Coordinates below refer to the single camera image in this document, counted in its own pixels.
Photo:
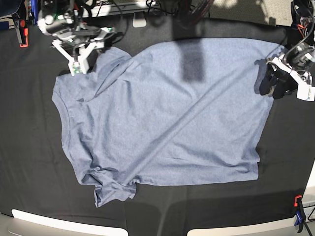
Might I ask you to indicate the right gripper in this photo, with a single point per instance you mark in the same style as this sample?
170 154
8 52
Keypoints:
77 47

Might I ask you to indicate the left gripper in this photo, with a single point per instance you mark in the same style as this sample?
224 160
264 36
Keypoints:
285 74

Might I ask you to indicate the blue-grey t-shirt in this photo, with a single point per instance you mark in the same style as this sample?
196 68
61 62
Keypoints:
177 113

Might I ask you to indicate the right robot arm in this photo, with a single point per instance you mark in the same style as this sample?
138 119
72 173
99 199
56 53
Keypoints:
64 20

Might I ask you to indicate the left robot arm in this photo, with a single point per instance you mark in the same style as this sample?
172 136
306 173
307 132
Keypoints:
303 19

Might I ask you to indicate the red-black clamp far left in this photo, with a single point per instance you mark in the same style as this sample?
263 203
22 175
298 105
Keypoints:
22 33

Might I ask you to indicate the blue clamp far left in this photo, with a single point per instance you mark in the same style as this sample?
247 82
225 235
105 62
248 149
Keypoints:
33 11

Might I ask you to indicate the black table cloth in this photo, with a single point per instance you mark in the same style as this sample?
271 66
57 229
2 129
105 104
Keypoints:
36 177

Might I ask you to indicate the red-blue clamp near right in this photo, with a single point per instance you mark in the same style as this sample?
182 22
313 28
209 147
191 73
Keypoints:
299 213

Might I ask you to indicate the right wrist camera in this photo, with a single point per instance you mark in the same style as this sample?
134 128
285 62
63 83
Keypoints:
81 66

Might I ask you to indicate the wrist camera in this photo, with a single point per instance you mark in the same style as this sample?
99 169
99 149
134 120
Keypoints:
306 92
81 66

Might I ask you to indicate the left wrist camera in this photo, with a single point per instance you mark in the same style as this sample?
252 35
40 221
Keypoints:
306 92

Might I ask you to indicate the aluminium frame rail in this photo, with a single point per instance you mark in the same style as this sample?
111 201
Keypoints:
125 8

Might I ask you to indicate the white camera mount foot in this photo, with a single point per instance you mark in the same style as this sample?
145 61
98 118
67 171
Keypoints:
139 20

